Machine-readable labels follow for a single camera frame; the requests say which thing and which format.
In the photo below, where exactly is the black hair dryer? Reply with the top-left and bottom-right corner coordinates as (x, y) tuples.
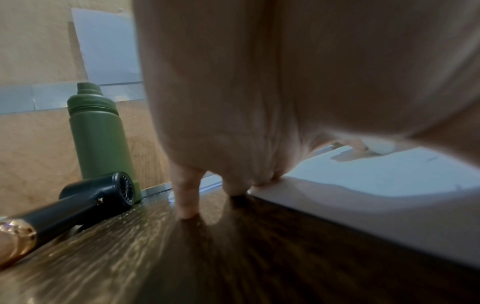
(0, 171), (137, 242)

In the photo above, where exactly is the rose gold pink tool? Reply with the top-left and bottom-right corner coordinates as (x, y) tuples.
(0, 218), (38, 270)

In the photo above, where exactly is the white sheet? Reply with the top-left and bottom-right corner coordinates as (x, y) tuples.
(247, 142), (480, 269)

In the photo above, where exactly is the white paper on wall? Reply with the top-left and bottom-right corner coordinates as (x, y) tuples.
(70, 8), (144, 86)

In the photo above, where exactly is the silver tape strip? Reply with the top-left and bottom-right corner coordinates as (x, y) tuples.
(0, 81), (148, 115)

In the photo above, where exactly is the green insulated bottle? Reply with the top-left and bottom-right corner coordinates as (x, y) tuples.
(66, 82), (143, 204)

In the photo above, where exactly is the person's left hand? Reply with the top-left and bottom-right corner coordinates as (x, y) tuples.
(132, 0), (480, 220)

